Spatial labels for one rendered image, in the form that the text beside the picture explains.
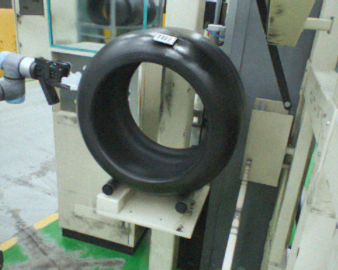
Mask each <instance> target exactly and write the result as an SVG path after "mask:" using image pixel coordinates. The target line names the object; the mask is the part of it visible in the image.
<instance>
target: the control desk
mask: <svg viewBox="0 0 338 270"><path fill-rule="evenodd" d="M48 53H49V60H62V61H63V62H67V63H70V73H69V74H68V76H70V74H71V73H73V74H75V73H76V72H79V73H81V75H82V73H83V71H84V70H85V68H86V66H87V64H88V63H89V61H90V60H91V59H92V57H93V56H94V55H95V54H96V53H92V52H88V51H75V50H70V49H62V48H57V47H49V48H48ZM162 68H163V66H162V65H157V64H155V63H148V62H143V63H142V64H141V65H140V66H139V67H138V68H137V69H136V72H135V73H134V74H133V78H132V80H131V82H130V88H129V93H128V100H129V104H130V112H131V113H132V116H133V119H134V120H135V122H136V124H137V125H138V127H139V128H140V129H141V130H142V132H143V133H144V134H145V135H147V136H148V137H149V138H150V139H151V140H153V141H155V142H156V143H157V136H158V119H159V110H160V103H161V77H162ZM54 88H55V90H56V92H57V94H58V97H59V99H60V102H59V103H56V104H54V105H52V106H51V108H52V112H53V113H52V115H53V125H54V143H55V162H56V180H57V199H58V217H59V227H62V230H63V233H62V236H64V237H68V238H72V239H74V240H79V241H82V242H84V243H89V244H92V245H97V246H99V247H102V248H107V249H109V250H113V251H117V252H121V253H123V254H126V255H131V256H132V255H133V254H134V252H135V250H136V249H137V248H138V245H139V244H140V243H141V241H142V239H143V237H144V235H145V234H146V232H147V231H148V229H149V228H148V227H145V226H142V225H137V224H133V223H130V222H126V221H122V220H120V219H114V218H111V217H105V216H103V215H100V214H97V213H96V210H97V208H96V197H97V196H98V194H100V192H102V186H103V185H104V184H106V182H108V180H109V179H111V178H112V177H111V176H109V175H108V174H107V173H106V172H105V171H104V170H102V168H101V167H100V166H99V165H98V164H97V163H96V161H95V160H94V158H93V157H92V156H91V155H90V152H89V151H88V149H87V147H86V145H85V144H84V140H83V139H82V137H81V133H80V129H79V127H78V125H77V115H76V96H77V91H74V90H67V89H61V88H56V87H54Z"/></svg>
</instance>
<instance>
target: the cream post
mask: <svg viewBox="0 0 338 270"><path fill-rule="evenodd" d="M205 5H206V0H166V17H165V27H181V28H184V29H186V30H190V31H194V32H196V33H197V34H200V35H202V32H203V21H204V11H205ZM195 95H196V92H195V90H194V88H193V87H192V86H190V84H189V83H188V82H187V80H185V79H184V78H183V77H181V76H180V75H179V74H177V73H176V72H175V71H172V70H171V69H169V68H166V67H164V66H163V68H162V77H161V103H160V110H159V119H158V136H157V143H159V144H161V145H162V146H167V147H170V148H189V147H190V136H191V131H192V121H193V110H194V100H195ZM179 241H180V236H179V235H175V234H171V233H167V232H165V231H159V230H157V229H153V228H151V246H150V255H149V270H175V269H176V266H177V258H178V247H179Z"/></svg>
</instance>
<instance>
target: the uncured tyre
mask: <svg viewBox="0 0 338 270"><path fill-rule="evenodd" d="M158 33H160V34H166V35H169V36H171V37H177V39H176V40H175V42H174V43H173V44H166V43H163V42H161V41H157V40H153V38H154V37H155V36H156V35H157V34H158ZM143 62H148V63H155V64H157V65H162V66H164V67H166V68H169V69H171V70H172V71H175V72H176V73H177V74H179V75H180V76H181V77H183V78H184V79H185V80H187V82H188V83H189V84H190V86H192V87H193V88H194V90H195V92H196V93H197V95H198V96H199V98H200V99H201V101H202V104H203V106H204V109H205V111H206V116H207V120H208V139H206V140H205V141H204V142H202V143H200V144H198V145H196V146H192V147H189V148H169V147H167V146H162V145H161V144H159V143H156V142H155V141H153V140H151V139H150V138H149V137H148V136H147V135H145V134H144V133H143V132H142V130H141V129H140V128H139V127H138V125H137V124H136V122H135V120H134V119H133V116H132V113H131V112H130V104H129V100H128V93H129V88H130V82H131V80H132V78H133V74H134V73H135V72H136V69H137V68H138V67H139V66H140V65H141V64H142V63H143ZM76 115H77V125H78V127H79V129H80V133H81V137H82V139H83V140H84V144H85V145H86V147H87V149H88V151H89V152H90V155H91V156H92V157H93V158H94V160H95V161H96V163H97V164H98V165H99V166H100V167H101V168H102V170H104V171H105V172H106V173H107V174H108V175H109V176H111V177H112V178H113V179H115V180H116V181H117V182H119V183H121V184H122V185H124V186H126V187H127V188H130V189H132V190H134V191H137V192H139V193H143V194H147V195H152V196H157V197H175V196H179V195H184V194H188V193H191V192H193V191H196V190H198V189H200V188H203V186H205V185H207V184H208V183H209V182H211V181H212V180H214V179H215V178H216V177H217V176H218V175H219V174H220V173H221V172H222V171H223V170H224V168H226V167H227V164H229V162H230V160H231V159H232V156H233V155H234V152H235V151H236V147H237V145H238V143H239V137H240V136H241V134H242V129H243V127H244V123H245V116H246V99H245V91H244V87H243V85H242V80H241V78H240V76H239V73H238V72H237V69H236V67H235V66H234V65H233V62H232V61H231V60H230V58H228V57H227V55H226V54H225V52H224V51H223V50H222V49H220V48H219V47H218V46H217V45H216V44H215V43H213V42H212V41H211V40H209V39H207V38H206V37H203V36H202V35H200V34H197V33H196V32H194V31H190V30H186V29H184V28H181V27H154V28H149V29H144V30H134V31H131V32H128V33H126V34H122V35H120V36H119V37H116V38H115V39H112V40H111V41H110V42H108V43H107V44H105V45H104V46H103V47H102V48H101V49H99V51H98V52H97V53H96V54H95V55H94V56H93V57H92V59H91V60H90V61H89V63H88V64H87V66H86V68H85V69H84V71H83V73H82V76H81V78H80V82H79V84H78V87H77V96H76Z"/></svg>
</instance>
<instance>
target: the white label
mask: <svg viewBox="0 0 338 270"><path fill-rule="evenodd" d="M176 39H177V37H171V36H169V35H166V34H160V33H158V34H157V35H156V36H155V37H154V38H153V40H157V41H161V42H163V43H166V44H173V43H174V42H175V40H176Z"/></svg>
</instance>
